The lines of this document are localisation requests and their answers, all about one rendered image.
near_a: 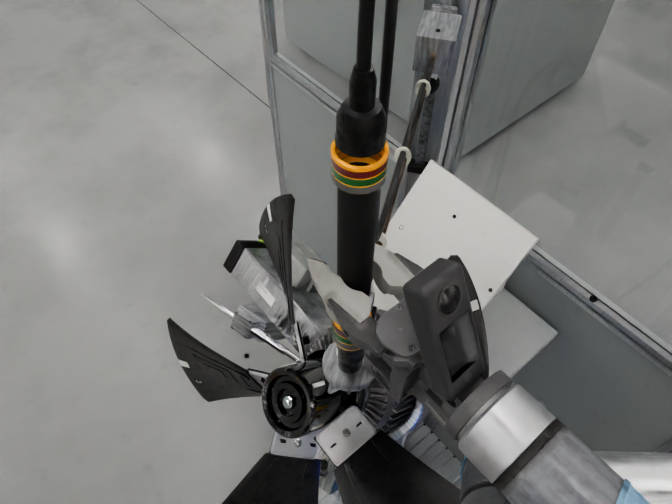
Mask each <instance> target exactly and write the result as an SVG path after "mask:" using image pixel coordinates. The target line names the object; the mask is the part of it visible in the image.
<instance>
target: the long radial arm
mask: <svg viewBox="0 0 672 504"><path fill-rule="evenodd" d="M232 275H233V277H234V278H235V279H236V280H237V281H238V282H239V284H240V285H241V286H242V287H243V288H244V289H245V291H246V292H247V293H248V294H249V295H250V296H251V298H252V299H253V300H254V301H255V302H256V303H257V305H258V306H259V307H260V308H261V309H262V311H263V312H264V313H265V314H266V315H267V316H268V318H269V319H270V320H271V321H272V322H273V323H274V325H275V326H276V327H277V328H278V329H279V330H280V332H281V333H282V334H283V335H284V336H285V337H286V339H287V340H288V341H289V342H290V343H291V344H292V346H293V347H294V348H295V349H296V350H297V351H298V353H299V354H300V352H299V347H298V345H297V346H295V345H294V340H295V339H297V337H296V333H295V328H294V327H293V326H292V325H290V324H289V317H288V311H287V305H286V301H285V297H284V294H283V289H282V285H281V282H280V279H279V276H278V274H277V271H276V268H275V266H274V265H273V261H272V259H271V256H270V254H269V252H268V250H267V248H245V250H244V251H243V253H242V255H241V257H240V259H239V260H238V262H237V264H236V266H235V268H234V270H233V271H232ZM292 291H293V303H294V313H295V321H296V322H299V324H300V329H301V333H302V336H306V335H309V340H310V344H307V345H304V347H305V352H306V357H307V356H308V355H307V353H312V351H311V350H310V347H314V348H315V346H314V344H313V343H314V342H315V343H319V342H318V339H323V335H325V336H328V333H329V331H328V328H331V327H332V319H331V318H330V317H329V315H328V314H327V311H326V307H325V304H324V301H323V299H322V297H321V296H320V294H319V293H318V292H307V291H306V290H299V289H298V288H296V287H294V286H293V285H292Z"/></svg>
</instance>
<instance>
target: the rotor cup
mask: <svg viewBox="0 0 672 504"><path fill-rule="evenodd" d="M324 353H325V349H322V350H318V351H315V352H312V353H311V354H309V355H308V356H307V359H306V360H303V361H302V362H297V363H294V364H290V365H286V366H281V367H278V368H276V369H275V370H273V371H272V372H271V373H270V374H269V375H268V376H267V378H266V379H265V381H264V384H263V387H262V393H261V402H262V408H263V412H264V415H265V417H266V419H267V421H268V423H269V425H270V426H271V427H272V429H273V430H274V431H275V432H276V433H278V434H279V435H281V436H283V437H285V438H289V439H296V438H301V437H303V436H306V435H308V434H310V433H313V432H315V431H317V430H320V429H322V428H324V427H325V426H326V425H328V424H329V423H330V422H331V421H332V420H334V419H335V418H336V417H337V416H339V415H340V414H341V413H342V412H344V411H345V410H346V409H347V408H349V407H350V406H357V407H358V408H359V409H360V411H361V409H362V406H363V402H364V388H363V389H361V390H358V391H353V392H351V393H350V394H349V395H348V394H347V393H346V391H345V392H344V393H342V394H341V395H339V396H338V397H336V398H334V399H333V400H332V399H331V397H332V394H329V393H328V387H329V382H328V381H327V379H326V378H325V376H324V373H323V367H320V364H322V360H323V355H324ZM320 381H324V382H325V385H322V386H319V387H316V388H314V387H313V385H312V384H314V383H317V382H320ZM285 396H289V397H290V398H291V399H292V402H293V404H292V407H291V408H290V409H286V408H285V407H284V405H283V398H284V397H285ZM323 423H324V425H323V426H322V427H319V428H317V429H315V430H312V431H311V429H312V428H313V427H316V426H318V425H321V424H323Z"/></svg>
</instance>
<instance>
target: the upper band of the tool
mask: <svg viewBox="0 0 672 504"><path fill-rule="evenodd" d="M335 148H336V144H335V139H334V141H333V142H332V144H331V156H332V159H333V160H334V162H335V163H336V164H337V165H338V166H340V167H341V168H343V169H346V170H349V171H353V172H368V171H372V170H375V169H377V168H379V167H381V166H382V165H383V164H384V163H385V162H386V160H387V158H388V155H389V146H388V144H387V142H386V143H385V146H384V148H383V149H384V150H383V149H382V150H381V151H380V152H379V154H380V155H381V156H382V157H381V156H379V154H376V155H373V156H370V157H371V158H370V157H365V158H357V157H351V156H350V157H348V155H346V154H344V153H342V152H341V151H340V150H339V149H338V148H337V149H336V150H335ZM340 152H341V153H340ZM338 153H339V154H338ZM337 154H338V156H337ZM345 157H347V158H345ZM343 158H344V159H343ZM372 158H373V159H372ZM341 159H342V160H341ZM374 159H375V160H374ZM376 160H377V161H376ZM351 162H365V163H368V164H371V165H367V166H354V165H350V164H348V163H351ZM385 169H386V168H385ZM385 169H384V170H385ZM334 170H335V169H334ZM384 170H383V171H384ZM335 171H336V170H335ZM383 171H382V172H383ZM336 172H337V171H336ZM382 172H381V173H382ZM337 173H338V174H340V173H339V172H337ZM381 173H380V174H381ZM380 174H378V175H380ZM340 175H341V176H343V177H346V176H344V175H342V174H340ZM378 175H376V176H378ZM376 176H374V177H376ZM374 177H371V178H374ZM346 178H348V179H353V180H368V179H371V178H366V179H354V178H349V177H346ZM335 179H336V178H335ZM336 180H337V181H339V180H338V179H336ZM381 180H382V179H381ZM381 180H380V181H381ZM380 181H379V182H380ZM339 182H340V181H339ZM379 182H377V183H379ZM340 183H342V182H340ZM377 183H375V184H377ZM342 184H344V183H342ZM375 184H373V185H375ZM344 185H346V186H349V187H354V188H365V187H370V186H373V185H369V186H364V187H355V186H350V185H347V184H344Z"/></svg>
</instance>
